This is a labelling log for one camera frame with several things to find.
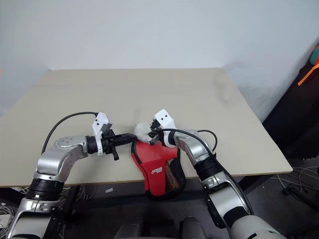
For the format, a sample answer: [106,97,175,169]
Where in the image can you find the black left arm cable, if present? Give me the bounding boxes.
[40,112,99,153]

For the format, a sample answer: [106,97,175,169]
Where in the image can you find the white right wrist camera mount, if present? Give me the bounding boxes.
[154,108,177,148]

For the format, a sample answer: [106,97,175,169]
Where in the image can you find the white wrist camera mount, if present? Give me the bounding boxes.
[154,108,177,148]
[91,112,113,156]

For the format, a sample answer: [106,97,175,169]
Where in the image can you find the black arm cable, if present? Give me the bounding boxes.
[159,127,254,215]
[40,112,99,153]

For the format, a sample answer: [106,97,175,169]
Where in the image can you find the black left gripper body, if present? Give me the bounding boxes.
[100,127,120,161]

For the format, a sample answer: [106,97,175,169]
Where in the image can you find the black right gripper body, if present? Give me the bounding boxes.
[149,119,165,145]

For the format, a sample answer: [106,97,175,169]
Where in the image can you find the white floor cables by bag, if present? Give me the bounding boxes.
[276,166,319,208]

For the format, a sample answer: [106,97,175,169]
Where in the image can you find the black table frame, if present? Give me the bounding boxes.
[59,173,278,215]

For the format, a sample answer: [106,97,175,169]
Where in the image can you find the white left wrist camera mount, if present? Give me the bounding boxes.
[91,112,113,156]

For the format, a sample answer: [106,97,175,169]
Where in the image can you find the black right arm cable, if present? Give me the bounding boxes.
[159,127,254,215]

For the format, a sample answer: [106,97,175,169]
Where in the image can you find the black bag with orange strap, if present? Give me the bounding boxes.
[262,56,319,160]

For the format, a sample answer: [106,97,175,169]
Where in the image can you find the white crumpled cloth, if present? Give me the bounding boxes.
[133,120,156,143]

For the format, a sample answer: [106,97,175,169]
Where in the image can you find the red black paddle case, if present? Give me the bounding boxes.
[130,135,187,201]

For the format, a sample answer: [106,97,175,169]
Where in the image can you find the teal and orange object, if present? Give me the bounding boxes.
[308,44,319,67]

